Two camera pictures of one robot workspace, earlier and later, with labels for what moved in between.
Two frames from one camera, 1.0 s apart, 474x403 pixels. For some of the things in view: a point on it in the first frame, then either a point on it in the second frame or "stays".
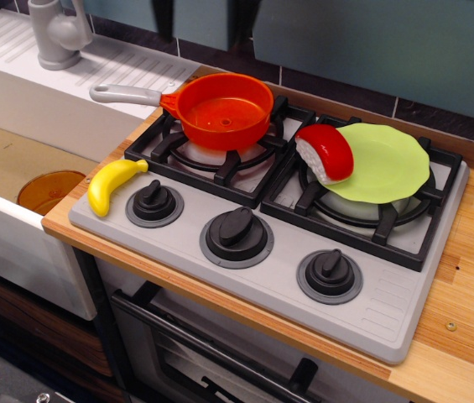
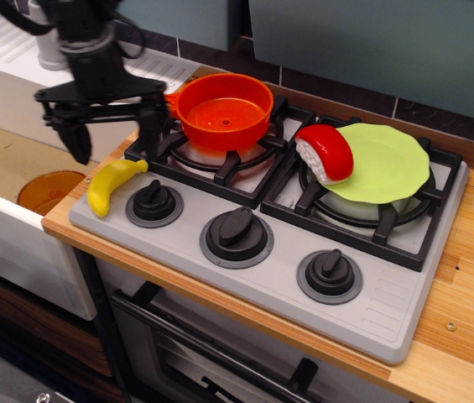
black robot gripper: [242, 14] to [102, 91]
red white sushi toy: [327, 152] stays
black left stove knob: [154, 206] stays
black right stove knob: [330, 276] stays
